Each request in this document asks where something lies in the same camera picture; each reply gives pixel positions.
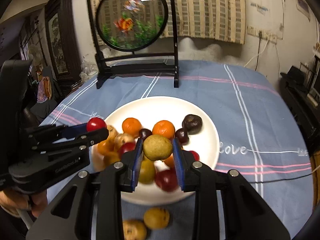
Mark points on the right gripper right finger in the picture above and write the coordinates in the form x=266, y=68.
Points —
x=225, y=199

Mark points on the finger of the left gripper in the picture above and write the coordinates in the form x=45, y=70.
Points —
x=52, y=133
x=63, y=145

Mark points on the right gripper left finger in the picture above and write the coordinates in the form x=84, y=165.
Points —
x=90, y=199

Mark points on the yellow striped round fruit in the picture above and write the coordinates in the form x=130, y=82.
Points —
x=134, y=230

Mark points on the yellow speckled round fruit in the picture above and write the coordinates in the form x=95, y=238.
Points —
x=156, y=218

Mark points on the small green yellow fruit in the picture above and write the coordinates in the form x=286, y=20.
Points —
x=157, y=147

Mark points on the yellow orange tomato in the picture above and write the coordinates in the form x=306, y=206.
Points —
x=111, y=158

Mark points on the left hand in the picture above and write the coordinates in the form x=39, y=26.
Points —
x=11, y=201

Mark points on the beige potato-like fruit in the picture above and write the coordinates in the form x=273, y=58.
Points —
x=112, y=133

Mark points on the beige speckled fruit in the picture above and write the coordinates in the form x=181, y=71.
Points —
x=121, y=139

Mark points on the large dark red plum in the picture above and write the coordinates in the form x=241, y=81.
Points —
x=127, y=147

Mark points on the orange tangerine left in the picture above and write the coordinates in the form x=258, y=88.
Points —
x=132, y=126

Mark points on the orange tangerine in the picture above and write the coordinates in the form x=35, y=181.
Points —
x=132, y=126
x=165, y=129

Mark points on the small red cherry tomato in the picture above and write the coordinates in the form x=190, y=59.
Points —
x=195, y=155

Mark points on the blue striped tablecloth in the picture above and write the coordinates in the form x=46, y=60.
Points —
x=258, y=134

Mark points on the green yellow tomato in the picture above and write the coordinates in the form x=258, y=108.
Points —
x=147, y=172

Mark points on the white oval plate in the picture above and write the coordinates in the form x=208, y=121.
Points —
x=158, y=121

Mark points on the dark purple small plum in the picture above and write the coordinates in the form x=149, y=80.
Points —
x=182, y=136

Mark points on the orange tangerine right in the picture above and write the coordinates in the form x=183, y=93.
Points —
x=165, y=129

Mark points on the dark wrinkled passion fruit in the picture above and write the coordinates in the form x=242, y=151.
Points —
x=192, y=124

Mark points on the round painted screen stand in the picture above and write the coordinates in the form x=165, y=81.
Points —
x=121, y=29

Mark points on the striped beige curtain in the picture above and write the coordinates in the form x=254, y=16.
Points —
x=222, y=20

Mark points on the dark framed wall picture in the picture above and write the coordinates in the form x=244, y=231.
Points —
x=61, y=39

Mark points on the wall power strip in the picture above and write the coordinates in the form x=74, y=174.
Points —
x=262, y=34

